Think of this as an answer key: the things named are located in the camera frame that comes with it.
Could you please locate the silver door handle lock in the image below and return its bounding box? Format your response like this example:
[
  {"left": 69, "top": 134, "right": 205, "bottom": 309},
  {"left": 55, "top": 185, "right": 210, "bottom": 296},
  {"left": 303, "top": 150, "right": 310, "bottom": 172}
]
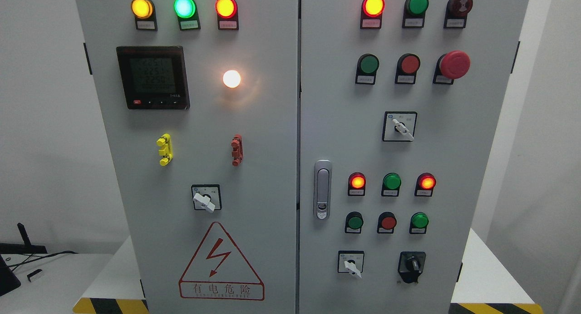
[{"left": 313, "top": 160, "right": 332, "bottom": 220}]

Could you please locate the black object at left edge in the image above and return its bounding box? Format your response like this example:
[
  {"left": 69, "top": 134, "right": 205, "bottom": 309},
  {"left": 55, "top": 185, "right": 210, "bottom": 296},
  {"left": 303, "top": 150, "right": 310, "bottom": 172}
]
[{"left": 0, "top": 256, "right": 21, "bottom": 297}]

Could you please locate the green lit indicator light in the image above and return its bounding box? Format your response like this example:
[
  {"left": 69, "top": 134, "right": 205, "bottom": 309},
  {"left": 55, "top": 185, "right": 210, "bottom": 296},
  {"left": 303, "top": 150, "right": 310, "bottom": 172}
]
[{"left": 173, "top": 0, "right": 201, "bottom": 31}]

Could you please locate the red electric hazard warning sticker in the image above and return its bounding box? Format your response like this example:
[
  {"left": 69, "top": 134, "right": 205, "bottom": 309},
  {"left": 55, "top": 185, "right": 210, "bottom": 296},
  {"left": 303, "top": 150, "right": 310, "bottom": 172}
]
[{"left": 179, "top": 221, "right": 264, "bottom": 301}]

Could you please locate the red lit indicator middle left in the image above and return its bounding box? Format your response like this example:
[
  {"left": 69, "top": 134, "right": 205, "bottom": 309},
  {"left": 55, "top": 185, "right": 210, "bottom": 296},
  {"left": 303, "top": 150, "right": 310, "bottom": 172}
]
[{"left": 347, "top": 172, "right": 366, "bottom": 196}]

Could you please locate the yellow terminal connector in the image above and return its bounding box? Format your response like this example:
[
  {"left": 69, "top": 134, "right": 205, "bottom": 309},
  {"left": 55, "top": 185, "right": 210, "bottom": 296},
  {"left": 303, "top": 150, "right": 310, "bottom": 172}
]
[{"left": 156, "top": 133, "right": 173, "bottom": 167}]

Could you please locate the green push button lower left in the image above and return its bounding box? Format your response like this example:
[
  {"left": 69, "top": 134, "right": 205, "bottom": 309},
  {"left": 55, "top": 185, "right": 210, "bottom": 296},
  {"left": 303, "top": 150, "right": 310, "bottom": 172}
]
[{"left": 345, "top": 212, "right": 364, "bottom": 234}]

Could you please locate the white selector switch left door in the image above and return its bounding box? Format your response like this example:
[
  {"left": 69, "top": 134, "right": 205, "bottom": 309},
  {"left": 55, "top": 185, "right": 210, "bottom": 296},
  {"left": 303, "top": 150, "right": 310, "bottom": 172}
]
[{"left": 191, "top": 184, "right": 222, "bottom": 213}]

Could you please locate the red emergency stop button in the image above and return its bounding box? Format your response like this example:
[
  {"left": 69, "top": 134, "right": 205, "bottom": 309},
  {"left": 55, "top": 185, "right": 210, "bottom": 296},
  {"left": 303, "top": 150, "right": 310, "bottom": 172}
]
[{"left": 433, "top": 50, "right": 471, "bottom": 85}]

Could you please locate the dark red buzzer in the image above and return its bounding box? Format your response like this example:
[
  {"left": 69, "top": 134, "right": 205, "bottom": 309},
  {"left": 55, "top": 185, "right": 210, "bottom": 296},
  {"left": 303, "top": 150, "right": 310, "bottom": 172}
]
[{"left": 443, "top": 0, "right": 473, "bottom": 29}]

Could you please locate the white lit indicator light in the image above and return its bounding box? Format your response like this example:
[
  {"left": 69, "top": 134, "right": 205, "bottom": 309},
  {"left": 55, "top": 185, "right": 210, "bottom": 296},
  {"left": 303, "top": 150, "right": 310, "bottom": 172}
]
[{"left": 222, "top": 69, "right": 241, "bottom": 88}]

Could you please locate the white selector switch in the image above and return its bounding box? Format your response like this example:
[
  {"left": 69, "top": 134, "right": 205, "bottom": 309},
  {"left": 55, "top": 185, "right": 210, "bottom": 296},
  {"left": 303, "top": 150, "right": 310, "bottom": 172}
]
[
  {"left": 337, "top": 250, "right": 364, "bottom": 279},
  {"left": 382, "top": 111, "right": 418, "bottom": 142}
]

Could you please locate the red push button upper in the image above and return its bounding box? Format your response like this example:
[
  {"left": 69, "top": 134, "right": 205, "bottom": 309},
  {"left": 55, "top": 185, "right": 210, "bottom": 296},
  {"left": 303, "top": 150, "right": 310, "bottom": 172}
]
[{"left": 394, "top": 53, "right": 421, "bottom": 84}]

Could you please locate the red lit indicator light left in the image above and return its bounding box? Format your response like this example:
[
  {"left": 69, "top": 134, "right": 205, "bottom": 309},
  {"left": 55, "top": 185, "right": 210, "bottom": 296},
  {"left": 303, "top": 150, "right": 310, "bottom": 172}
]
[{"left": 215, "top": 0, "right": 239, "bottom": 30}]

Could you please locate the green push button upper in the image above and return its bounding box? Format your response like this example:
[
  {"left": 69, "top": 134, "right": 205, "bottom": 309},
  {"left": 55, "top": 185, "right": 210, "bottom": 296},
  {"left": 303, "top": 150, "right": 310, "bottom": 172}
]
[{"left": 355, "top": 54, "right": 379, "bottom": 85}]

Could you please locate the white selector switch upper right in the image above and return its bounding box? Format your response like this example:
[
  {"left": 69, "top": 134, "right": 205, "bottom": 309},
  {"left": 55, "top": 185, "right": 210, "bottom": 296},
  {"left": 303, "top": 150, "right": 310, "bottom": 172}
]
[{"left": 382, "top": 111, "right": 418, "bottom": 142}]

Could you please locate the red push button lower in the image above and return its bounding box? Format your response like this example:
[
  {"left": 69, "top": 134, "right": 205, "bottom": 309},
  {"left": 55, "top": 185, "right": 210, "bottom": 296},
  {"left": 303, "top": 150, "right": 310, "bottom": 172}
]
[{"left": 376, "top": 212, "right": 398, "bottom": 234}]

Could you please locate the red push button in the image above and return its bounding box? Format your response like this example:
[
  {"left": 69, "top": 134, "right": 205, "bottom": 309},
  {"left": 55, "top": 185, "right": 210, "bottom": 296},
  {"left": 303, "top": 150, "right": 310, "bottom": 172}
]
[
  {"left": 376, "top": 212, "right": 398, "bottom": 234},
  {"left": 394, "top": 53, "right": 421, "bottom": 84}
]

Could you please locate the green indicator light middle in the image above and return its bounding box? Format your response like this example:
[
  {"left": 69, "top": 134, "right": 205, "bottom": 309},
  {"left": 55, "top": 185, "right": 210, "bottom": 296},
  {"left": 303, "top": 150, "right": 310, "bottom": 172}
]
[{"left": 380, "top": 172, "right": 401, "bottom": 197}]

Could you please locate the grey right cabinet door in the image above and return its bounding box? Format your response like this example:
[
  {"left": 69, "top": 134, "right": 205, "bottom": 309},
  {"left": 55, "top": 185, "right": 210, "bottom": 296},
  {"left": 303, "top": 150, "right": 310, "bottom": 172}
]
[{"left": 298, "top": 0, "right": 529, "bottom": 314}]

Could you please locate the yellow indicator light top left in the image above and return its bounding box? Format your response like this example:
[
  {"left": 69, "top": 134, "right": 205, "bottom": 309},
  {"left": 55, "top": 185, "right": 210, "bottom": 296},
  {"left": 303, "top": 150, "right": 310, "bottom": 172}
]
[{"left": 131, "top": 0, "right": 158, "bottom": 31}]

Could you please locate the red lit indicator top right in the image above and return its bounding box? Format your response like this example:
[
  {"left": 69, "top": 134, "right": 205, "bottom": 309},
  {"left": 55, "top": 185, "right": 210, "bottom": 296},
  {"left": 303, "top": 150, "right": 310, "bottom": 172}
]
[{"left": 360, "top": 0, "right": 385, "bottom": 29}]

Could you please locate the red terminal connector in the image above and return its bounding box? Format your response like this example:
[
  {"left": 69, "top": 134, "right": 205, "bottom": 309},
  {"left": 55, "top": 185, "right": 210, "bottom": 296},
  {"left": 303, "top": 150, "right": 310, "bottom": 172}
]
[{"left": 231, "top": 134, "right": 244, "bottom": 167}]

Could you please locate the grey left cabinet door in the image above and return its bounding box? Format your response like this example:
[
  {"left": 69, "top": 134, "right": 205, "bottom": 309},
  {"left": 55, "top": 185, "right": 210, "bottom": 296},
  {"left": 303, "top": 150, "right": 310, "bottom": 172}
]
[{"left": 75, "top": 0, "right": 299, "bottom": 314}]

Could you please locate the black cable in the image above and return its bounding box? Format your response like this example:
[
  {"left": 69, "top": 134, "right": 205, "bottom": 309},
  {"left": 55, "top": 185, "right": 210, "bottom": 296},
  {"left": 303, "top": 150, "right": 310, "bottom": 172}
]
[{"left": 5, "top": 250, "right": 78, "bottom": 272}]

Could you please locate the red lit indicator middle right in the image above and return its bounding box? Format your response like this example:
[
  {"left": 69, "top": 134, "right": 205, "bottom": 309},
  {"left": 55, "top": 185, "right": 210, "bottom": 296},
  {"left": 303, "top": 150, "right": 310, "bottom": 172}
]
[{"left": 414, "top": 172, "right": 436, "bottom": 197}]

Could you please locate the small white usb adapter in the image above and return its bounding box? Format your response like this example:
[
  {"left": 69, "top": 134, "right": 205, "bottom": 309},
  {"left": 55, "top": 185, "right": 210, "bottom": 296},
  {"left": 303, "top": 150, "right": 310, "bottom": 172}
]
[{"left": 26, "top": 269, "right": 44, "bottom": 283}]

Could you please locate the green indicator light top right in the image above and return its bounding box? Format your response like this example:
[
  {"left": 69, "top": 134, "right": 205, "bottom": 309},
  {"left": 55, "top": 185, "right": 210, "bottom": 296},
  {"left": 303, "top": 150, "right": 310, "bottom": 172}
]
[{"left": 401, "top": 0, "right": 429, "bottom": 29}]

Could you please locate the green push button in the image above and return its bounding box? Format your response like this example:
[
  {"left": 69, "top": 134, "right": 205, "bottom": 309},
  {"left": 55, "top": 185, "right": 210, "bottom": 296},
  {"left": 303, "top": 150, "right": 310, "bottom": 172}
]
[
  {"left": 409, "top": 212, "right": 429, "bottom": 234},
  {"left": 355, "top": 54, "right": 379, "bottom": 85},
  {"left": 345, "top": 212, "right": 364, "bottom": 234}
]

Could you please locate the black digital power meter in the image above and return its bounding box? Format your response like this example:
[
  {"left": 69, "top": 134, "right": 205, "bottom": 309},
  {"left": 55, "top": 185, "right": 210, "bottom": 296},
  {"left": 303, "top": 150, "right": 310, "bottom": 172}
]
[{"left": 116, "top": 46, "right": 190, "bottom": 111}]

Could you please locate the black rotary knob switch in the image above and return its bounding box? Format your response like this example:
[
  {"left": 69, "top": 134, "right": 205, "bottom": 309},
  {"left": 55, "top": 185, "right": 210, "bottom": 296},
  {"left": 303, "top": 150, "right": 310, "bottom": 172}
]
[{"left": 398, "top": 251, "right": 427, "bottom": 284}]

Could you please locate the black device with antenna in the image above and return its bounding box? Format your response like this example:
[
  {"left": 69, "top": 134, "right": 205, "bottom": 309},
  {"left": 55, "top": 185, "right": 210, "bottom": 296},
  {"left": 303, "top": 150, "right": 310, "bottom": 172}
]
[{"left": 0, "top": 222, "right": 48, "bottom": 254}]

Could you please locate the green push button lower right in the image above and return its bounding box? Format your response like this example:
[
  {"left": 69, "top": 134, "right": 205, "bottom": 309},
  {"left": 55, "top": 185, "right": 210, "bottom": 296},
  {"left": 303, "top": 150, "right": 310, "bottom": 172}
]
[{"left": 409, "top": 212, "right": 429, "bottom": 234}]

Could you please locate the grey cabinet door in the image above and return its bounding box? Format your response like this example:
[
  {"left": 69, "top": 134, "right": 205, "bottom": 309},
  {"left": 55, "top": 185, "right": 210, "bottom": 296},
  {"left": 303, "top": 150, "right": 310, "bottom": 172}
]
[
  {"left": 298, "top": 0, "right": 529, "bottom": 314},
  {"left": 75, "top": 0, "right": 299, "bottom": 314}
]

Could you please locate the white selector switch lower right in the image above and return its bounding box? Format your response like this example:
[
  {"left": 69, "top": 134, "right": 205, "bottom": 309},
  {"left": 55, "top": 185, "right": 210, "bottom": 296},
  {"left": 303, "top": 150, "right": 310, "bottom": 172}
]
[{"left": 337, "top": 250, "right": 364, "bottom": 279}]

